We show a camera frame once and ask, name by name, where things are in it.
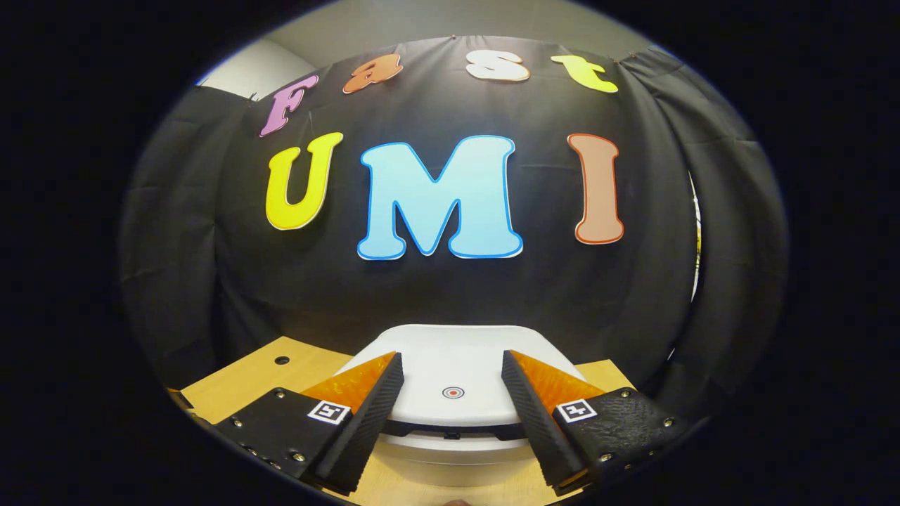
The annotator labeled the white desktop garbage bin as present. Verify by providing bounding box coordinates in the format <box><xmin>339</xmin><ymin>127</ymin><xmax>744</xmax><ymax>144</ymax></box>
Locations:
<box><xmin>334</xmin><ymin>324</ymin><xmax>586</xmax><ymax>488</ymax></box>

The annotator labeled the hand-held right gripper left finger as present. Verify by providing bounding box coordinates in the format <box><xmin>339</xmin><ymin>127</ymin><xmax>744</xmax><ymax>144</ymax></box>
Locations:
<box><xmin>211</xmin><ymin>351</ymin><xmax>405</xmax><ymax>496</ymax></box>

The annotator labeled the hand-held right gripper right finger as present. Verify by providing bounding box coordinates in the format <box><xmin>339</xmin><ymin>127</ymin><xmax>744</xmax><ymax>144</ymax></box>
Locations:
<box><xmin>501</xmin><ymin>349</ymin><xmax>693</xmax><ymax>496</ymax></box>

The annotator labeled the black backdrop cloth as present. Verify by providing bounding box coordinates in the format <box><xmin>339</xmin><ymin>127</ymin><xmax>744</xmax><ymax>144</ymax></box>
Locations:
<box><xmin>120</xmin><ymin>35</ymin><xmax>788</xmax><ymax>422</ymax></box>

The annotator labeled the wooden desktop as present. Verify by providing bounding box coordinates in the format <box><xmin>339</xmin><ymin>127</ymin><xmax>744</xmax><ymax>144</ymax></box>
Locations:
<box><xmin>169</xmin><ymin>336</ymin><xmax>637</xmax><ymax>506</ymax></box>

